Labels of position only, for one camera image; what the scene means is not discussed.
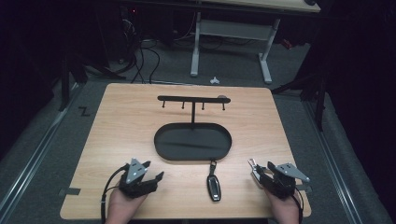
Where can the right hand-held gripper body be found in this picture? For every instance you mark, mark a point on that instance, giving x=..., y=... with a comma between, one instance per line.
x=285, y=183

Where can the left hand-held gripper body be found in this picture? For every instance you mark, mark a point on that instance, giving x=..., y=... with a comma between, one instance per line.
x=137, y=174

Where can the black key rack with tray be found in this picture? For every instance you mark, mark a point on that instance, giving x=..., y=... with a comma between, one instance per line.
x=193, y=143

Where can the person's right hand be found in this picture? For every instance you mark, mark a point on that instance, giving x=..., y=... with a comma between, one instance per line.
x=286, y=210

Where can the person's left hand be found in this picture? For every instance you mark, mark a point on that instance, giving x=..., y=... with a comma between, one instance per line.
x=123, y=208

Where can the grey tape patch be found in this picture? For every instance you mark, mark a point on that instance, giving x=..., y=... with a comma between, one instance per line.
x=70, y=191
x=305, y=188

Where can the black stand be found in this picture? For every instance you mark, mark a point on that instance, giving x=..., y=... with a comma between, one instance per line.
x=65, y=84
x=319, y=102

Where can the small white floor object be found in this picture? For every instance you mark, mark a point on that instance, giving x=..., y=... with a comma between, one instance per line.
x=214, y=80

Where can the small red object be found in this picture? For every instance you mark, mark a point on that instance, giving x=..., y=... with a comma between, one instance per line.
x=287, y=44

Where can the white-framed desk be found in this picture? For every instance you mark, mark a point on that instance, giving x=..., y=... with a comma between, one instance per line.
x=233, y=29

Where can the metal floor rail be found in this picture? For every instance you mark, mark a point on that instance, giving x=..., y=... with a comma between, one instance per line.
x=37, y=146
x=333, y=161

